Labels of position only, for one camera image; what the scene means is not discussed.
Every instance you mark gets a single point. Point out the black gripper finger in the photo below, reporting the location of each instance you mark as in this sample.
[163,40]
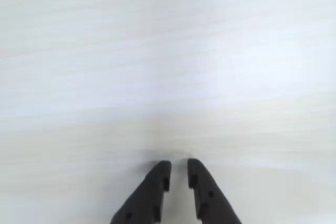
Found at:
[147,197]
[210,195]

